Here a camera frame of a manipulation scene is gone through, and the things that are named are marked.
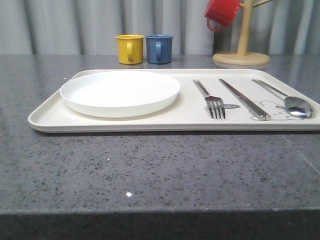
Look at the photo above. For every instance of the yellow enamel mug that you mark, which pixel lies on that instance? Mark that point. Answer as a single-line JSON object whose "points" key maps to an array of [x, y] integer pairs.
{"points": [[130, 48]]}

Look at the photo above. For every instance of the silver metal chopstick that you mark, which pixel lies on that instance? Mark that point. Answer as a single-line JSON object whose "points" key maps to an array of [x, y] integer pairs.
{"points": [[240, 99], [250, 101]]}

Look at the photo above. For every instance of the silver metal spoon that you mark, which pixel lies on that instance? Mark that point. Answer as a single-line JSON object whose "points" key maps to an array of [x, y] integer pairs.
{"points": [[295, 106]]}

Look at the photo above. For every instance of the red enamel mug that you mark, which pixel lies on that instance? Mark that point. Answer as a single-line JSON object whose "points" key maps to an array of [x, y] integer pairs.
{"points": [[222, 12]]}

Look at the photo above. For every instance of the beige rabbit print tray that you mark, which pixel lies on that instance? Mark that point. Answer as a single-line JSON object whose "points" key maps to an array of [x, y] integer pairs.
{"points": [[189, 112]]}

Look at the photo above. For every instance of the wooden mug tree stand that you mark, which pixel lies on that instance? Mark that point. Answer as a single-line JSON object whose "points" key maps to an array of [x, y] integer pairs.
{"points": [[242, 56]]}

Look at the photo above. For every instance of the silver metal fork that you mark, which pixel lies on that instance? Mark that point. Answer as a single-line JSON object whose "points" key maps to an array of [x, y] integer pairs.
{"points": [[214, 104]]}

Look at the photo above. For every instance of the white round plate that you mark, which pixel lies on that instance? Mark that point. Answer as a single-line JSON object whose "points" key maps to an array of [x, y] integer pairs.
{"points": [[120, 93]]}

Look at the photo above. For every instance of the blue enamel mug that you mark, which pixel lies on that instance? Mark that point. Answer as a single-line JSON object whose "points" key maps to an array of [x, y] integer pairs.
{"points": [[159, 48]]}

